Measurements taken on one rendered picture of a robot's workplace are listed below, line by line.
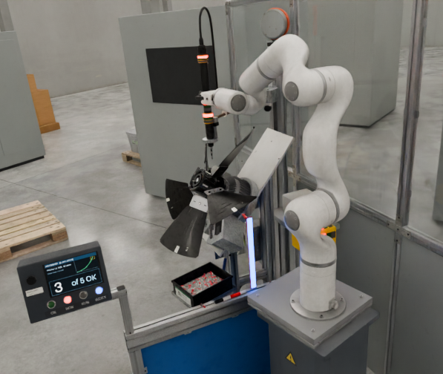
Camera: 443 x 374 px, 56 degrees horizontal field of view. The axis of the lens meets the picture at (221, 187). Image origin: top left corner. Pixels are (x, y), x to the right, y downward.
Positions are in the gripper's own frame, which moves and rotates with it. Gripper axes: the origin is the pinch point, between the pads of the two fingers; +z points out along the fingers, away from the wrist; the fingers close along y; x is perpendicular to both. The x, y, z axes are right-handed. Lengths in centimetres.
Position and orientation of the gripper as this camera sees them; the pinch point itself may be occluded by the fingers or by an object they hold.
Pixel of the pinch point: (206, 94)
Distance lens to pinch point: 183.5
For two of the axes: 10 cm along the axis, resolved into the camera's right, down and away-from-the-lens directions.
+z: -4.0, -2.9, 8.7
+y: 9.1, -2.1, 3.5
